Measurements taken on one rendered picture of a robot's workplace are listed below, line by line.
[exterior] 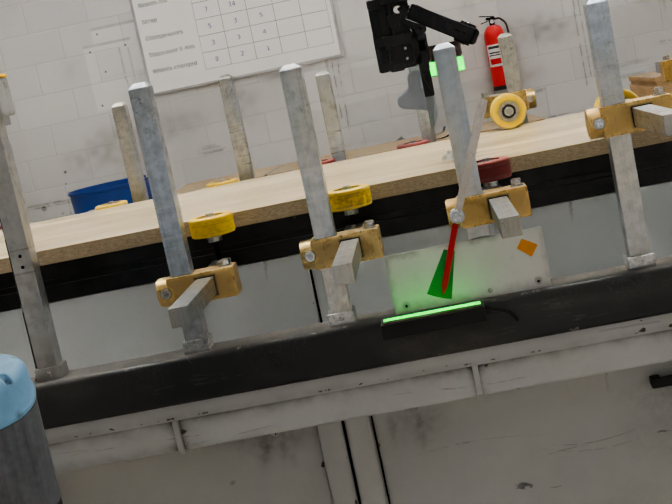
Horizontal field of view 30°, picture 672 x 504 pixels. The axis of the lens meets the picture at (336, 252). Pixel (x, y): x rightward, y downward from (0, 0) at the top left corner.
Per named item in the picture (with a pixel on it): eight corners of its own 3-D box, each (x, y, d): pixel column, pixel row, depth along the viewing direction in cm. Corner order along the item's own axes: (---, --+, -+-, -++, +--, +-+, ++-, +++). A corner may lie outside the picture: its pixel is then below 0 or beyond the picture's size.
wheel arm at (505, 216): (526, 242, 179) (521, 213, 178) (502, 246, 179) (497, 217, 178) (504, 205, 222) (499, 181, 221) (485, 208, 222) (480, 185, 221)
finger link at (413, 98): (403, 132, 197) (391, 74, 196) (440, 124, 197) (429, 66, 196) (403, 133, 194) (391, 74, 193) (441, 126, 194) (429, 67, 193)
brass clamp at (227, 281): (238, 296, 208) (231, 266, 207) (159, 311, 209) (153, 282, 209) (243, 289, 214) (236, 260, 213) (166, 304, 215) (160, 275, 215)
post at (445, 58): (508, 328, 208) (453, 41, 201) (487, 332, 208) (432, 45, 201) (506, 324, 211) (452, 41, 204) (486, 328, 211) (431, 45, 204)
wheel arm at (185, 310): (194, 330, 185) (187, 302, 184) (171, 334, 185) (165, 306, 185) (235, 277, 228) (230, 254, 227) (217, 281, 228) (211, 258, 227)
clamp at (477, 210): (532, 215, 204) (527, 185, 203) (450, 231, 205) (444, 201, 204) (529, 211, 209) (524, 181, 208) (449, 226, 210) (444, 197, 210)
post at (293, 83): (358, 346, 210) (299, 62, 203) (337, 350, 210) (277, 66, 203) (359, 341, 213) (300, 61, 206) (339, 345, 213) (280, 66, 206)
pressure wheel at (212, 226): (253, 269, 226) (240, 206, 224) (220, 280, 220) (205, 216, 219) (226, 270, 231) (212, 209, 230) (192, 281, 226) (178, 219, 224)
